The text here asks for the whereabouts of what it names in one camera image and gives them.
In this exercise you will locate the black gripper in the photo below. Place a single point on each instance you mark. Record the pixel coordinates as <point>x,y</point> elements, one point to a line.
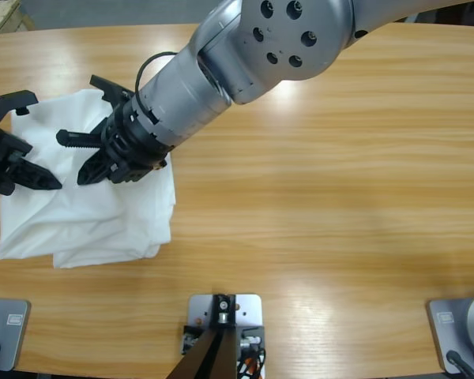
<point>0,158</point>
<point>134,146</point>

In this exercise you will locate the white t-shirt with black print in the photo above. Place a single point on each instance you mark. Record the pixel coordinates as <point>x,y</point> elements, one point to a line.
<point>43,118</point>

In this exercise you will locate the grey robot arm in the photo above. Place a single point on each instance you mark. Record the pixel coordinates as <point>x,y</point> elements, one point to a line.
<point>280,47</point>

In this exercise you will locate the wooden crate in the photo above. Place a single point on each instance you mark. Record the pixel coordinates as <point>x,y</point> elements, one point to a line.
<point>4,13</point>

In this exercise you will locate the white mounting block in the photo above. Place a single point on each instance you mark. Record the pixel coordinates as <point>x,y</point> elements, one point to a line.
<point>249,312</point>

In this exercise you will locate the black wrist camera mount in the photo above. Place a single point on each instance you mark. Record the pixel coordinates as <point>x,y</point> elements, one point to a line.
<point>108,88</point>
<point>12,100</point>

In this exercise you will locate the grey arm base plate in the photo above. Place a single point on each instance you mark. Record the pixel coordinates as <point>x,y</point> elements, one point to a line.
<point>8,335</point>
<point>454,327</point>

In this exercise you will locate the dark camera stand post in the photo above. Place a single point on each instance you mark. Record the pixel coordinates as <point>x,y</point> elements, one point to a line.
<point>217,355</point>

